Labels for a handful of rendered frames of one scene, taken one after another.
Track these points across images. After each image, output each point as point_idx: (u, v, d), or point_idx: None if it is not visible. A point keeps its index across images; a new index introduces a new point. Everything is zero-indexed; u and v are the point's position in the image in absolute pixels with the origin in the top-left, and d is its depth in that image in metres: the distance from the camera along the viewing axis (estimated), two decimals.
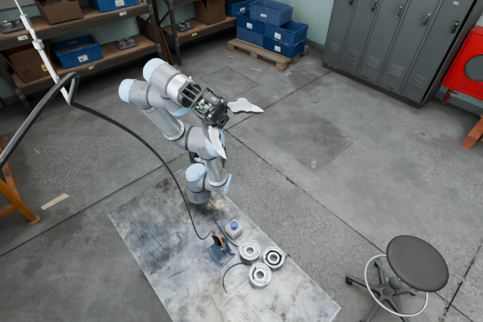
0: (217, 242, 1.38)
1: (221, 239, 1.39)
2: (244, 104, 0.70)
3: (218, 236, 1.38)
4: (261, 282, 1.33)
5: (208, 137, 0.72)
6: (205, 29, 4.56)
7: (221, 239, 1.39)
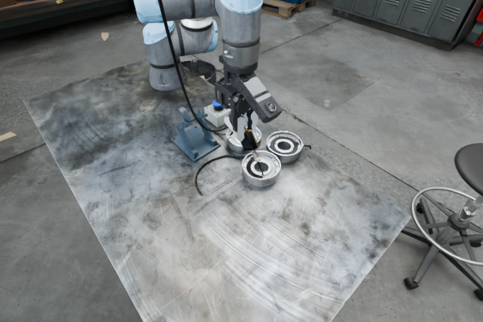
0: (248, 143, 0.69)
1: (255, 139, 0.70)
2: (232, 124, 0.68)
3: None
4: (263, 177, 0.74)
5: None
6: None
7: (254, 139, 0.70)
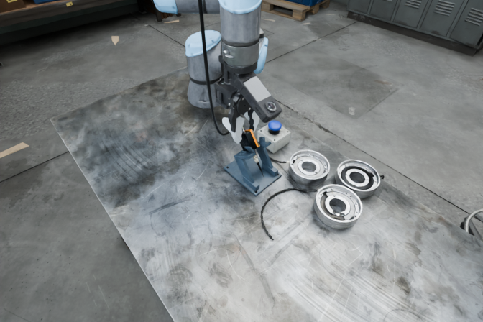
0: (248, 144, 0.69)
1: (256, 139, 0.70)
2: (230, 125, 0.68)
3: (251, 132, 0.69)
4: None
5: None
6: None
7: (254, 139, 0.70)
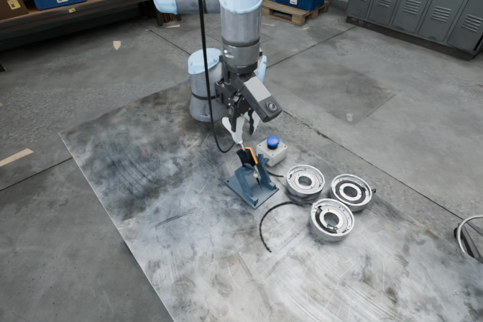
0: (247, 160, 0.74)
1: (255, 156, 0.74)
2: (230, 125, 0.68)
3: (250, 149, 0.73)
4: (336, 231, 0.68)
5: None
6: None
7: (254, 155, 0.74)
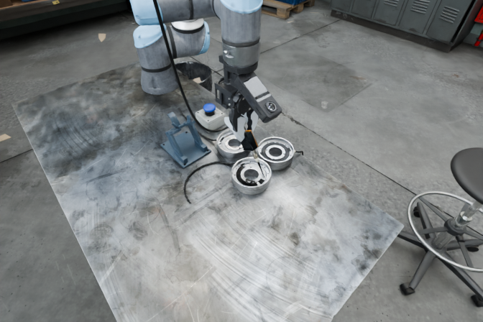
0: (249, 143, 0.69)
1: (255, 139, 0.70)
2: (232, 124, 0.68)
3: None
4: None
5: None
6: None
7: (254, 139, 0.70)
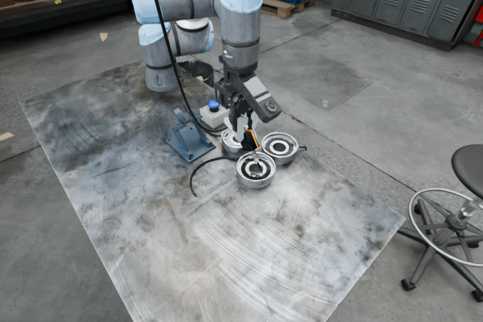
0: (248, 143, 0.69)
1: (256, 139, 0.70)
2: None
3: (251, 132, 0.69)
4: None
5: None
6: None
7: (254, 139, 0.70)
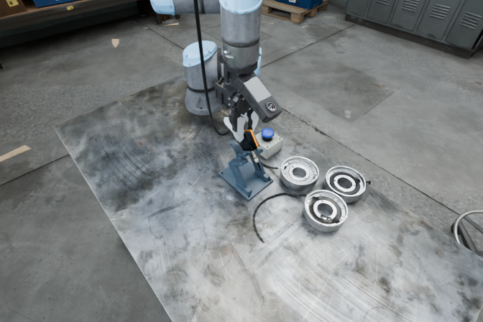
0: (248, 144, 0.69)
1: (256, 139, 0.70)
2: None
3: (251, 132, 0.69)
4: None
5: None
6: None
7: (254, 139, 0.70)
